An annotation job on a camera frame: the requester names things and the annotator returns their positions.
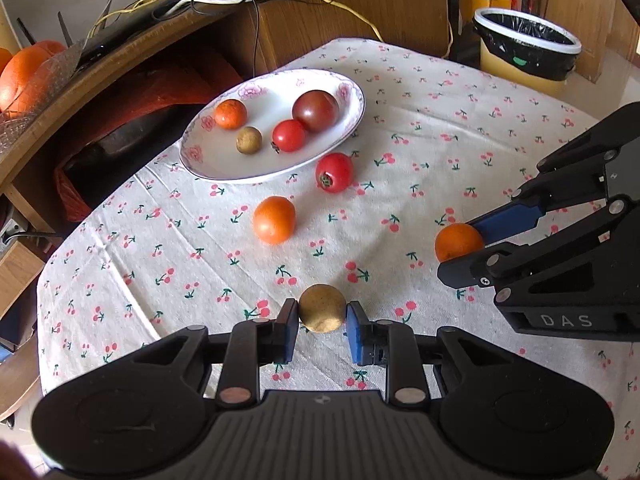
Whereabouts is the yellow bin with black bag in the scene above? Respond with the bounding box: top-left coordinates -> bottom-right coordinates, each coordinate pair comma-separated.
472,7 -> 583,96

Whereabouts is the red tomato with calyx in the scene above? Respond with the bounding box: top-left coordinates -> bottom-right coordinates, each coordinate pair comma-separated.
315,152 -> 355,194

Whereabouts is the white floral bowl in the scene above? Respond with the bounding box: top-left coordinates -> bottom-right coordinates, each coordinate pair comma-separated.
180,68 -> 367,182

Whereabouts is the glass fruit dish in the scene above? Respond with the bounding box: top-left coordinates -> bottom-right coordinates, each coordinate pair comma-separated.
0,40 -> 91,127

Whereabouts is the dark metal pot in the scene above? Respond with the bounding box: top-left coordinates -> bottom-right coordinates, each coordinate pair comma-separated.
64,105 -> 202,211

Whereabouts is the black router with antennas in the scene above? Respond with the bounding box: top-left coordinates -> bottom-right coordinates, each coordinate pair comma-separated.
15,0 -> 211,63

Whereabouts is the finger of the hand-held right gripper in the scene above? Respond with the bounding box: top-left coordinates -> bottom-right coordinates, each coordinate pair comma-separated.
465,104 -> 640,248
436,195 -> 640,307

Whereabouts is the dark red tomato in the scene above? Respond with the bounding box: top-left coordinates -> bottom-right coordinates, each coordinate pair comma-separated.
292,89 -> 341,134

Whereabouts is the black cable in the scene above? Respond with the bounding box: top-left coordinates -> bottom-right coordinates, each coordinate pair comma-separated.
244,0 -> 262,79

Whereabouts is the cherry print tablecloth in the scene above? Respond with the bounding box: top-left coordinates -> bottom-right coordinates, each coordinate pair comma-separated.
36,37 -> 640,480

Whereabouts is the red mesh bag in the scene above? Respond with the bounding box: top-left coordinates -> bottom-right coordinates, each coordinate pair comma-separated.
52,45 -> 246,223

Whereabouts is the wooden television stand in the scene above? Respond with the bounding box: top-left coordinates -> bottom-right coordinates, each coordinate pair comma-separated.
0,0 -> 451,235

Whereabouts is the large tangerine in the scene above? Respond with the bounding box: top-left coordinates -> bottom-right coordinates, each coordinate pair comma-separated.
434,223 -> 486,263

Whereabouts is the medium tangerine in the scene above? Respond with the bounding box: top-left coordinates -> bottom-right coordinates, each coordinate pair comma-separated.
252,196 -> 297,246

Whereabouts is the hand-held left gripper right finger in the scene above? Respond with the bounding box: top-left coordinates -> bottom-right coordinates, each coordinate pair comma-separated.
346,301 -> 506,407

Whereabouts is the small red tomato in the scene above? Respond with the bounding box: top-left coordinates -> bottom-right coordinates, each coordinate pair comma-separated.
271,119 -> 307,153

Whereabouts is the small tangerine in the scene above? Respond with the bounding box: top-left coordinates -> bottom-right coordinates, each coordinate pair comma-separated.
214,98 -> 248,130

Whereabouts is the dented brown longan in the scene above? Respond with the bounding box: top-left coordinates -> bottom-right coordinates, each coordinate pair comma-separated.
298,284 -> 347,333

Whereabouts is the black metal rack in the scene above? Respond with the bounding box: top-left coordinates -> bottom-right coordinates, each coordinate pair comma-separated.
445,0 -> 531,66

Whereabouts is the round brown longan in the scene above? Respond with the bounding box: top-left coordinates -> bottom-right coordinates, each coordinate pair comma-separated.
236,126 -> 263,155

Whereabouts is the cardboard box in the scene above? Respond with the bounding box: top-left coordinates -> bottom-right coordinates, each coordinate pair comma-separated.
0,239 -> 49,322

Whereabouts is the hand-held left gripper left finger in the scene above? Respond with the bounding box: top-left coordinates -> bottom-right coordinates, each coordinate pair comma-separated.
132,299 -> 301,407

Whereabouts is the wooden cabinet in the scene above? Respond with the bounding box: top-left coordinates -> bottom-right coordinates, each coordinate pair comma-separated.
542,0 -> 640,84

